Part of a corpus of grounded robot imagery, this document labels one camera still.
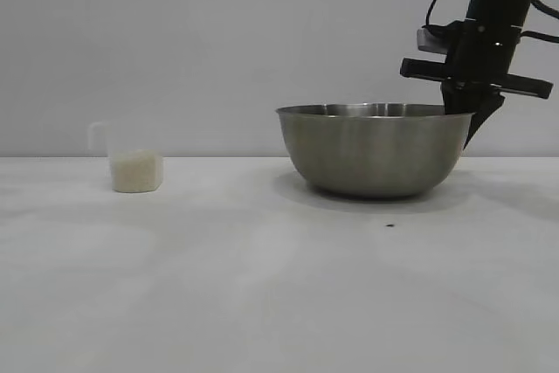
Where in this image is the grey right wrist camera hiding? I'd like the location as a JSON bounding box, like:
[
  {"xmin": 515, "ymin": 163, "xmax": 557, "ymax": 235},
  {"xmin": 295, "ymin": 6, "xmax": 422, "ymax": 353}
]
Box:
[{"xmin": 416, "ymin": 25, "xmax": 455, "ymax": 53}]

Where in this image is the stainless steel mixing bowl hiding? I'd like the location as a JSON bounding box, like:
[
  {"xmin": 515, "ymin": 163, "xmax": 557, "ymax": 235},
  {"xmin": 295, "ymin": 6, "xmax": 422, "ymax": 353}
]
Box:
[{"xmin": 274, "ymin": 102, "xmax": 477, "ymax": 199}]

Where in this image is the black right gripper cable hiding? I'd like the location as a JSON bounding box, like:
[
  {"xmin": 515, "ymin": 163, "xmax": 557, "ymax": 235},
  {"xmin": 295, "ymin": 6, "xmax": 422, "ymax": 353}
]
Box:
[{"xmin": 521, "ymin": 0, "xmax": 559, "ymax": 45}]

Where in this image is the clear plastic measuring cup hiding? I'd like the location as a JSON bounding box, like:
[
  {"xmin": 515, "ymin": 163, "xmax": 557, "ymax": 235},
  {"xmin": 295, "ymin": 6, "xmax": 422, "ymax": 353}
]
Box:
[{"xmin": 86, "ymin": 121, "xmax": 165, "ymax": 194}]

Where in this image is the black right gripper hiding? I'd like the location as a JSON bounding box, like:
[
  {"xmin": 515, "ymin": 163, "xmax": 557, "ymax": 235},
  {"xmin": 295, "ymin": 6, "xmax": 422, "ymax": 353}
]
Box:
[{"xmin": 400, "ymin": 18, "xmax": 554, "ymax": 150}]

